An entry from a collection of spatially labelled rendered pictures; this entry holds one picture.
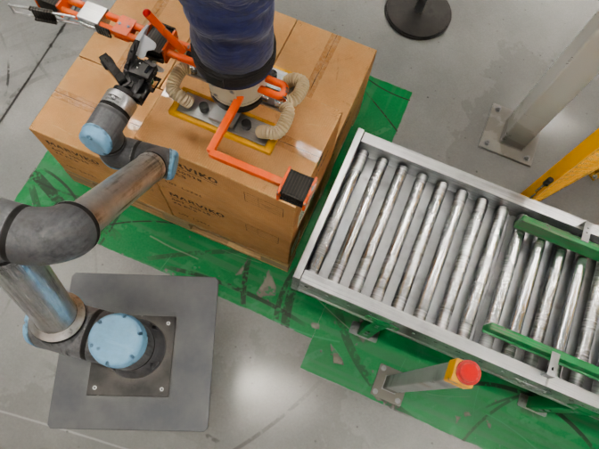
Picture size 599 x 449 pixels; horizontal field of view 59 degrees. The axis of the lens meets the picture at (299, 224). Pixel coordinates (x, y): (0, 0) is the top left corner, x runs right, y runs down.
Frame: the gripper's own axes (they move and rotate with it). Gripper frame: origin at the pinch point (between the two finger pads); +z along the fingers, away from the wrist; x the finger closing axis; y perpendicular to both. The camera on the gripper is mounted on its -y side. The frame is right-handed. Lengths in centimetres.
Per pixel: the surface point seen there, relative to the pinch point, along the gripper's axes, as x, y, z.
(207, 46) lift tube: 22.4, 25.6, -9.3
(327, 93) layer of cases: -70, 43, 50
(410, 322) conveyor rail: -65, 109, -31
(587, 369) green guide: -61, 173, -22
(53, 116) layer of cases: -70, -58, -9
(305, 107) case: -30, 44, 16
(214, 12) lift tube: 37.6, 29.7, -10.4
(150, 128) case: -30.3, -0.4, -13.7
